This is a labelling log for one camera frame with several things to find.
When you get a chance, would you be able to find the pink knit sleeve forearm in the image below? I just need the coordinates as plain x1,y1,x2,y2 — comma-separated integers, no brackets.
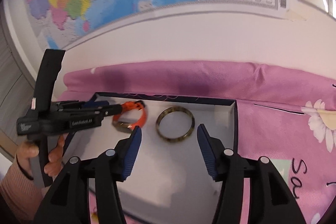
1,160,45,223

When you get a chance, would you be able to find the purple white jewelry box tray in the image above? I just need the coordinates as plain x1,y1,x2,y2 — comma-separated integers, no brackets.
73,93,237,223

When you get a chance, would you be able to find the person's left hand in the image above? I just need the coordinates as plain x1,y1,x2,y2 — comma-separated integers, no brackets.
16,134,66,179

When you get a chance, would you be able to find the grey wooden door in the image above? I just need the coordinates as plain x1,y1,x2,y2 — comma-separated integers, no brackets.
1,3,35,161

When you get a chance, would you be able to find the tortoiseshell bangle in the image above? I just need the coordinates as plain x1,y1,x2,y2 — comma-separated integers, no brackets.
155,106,195,143

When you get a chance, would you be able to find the pink floral bedsheet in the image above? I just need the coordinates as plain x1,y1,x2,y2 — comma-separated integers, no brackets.
60,61,335,223

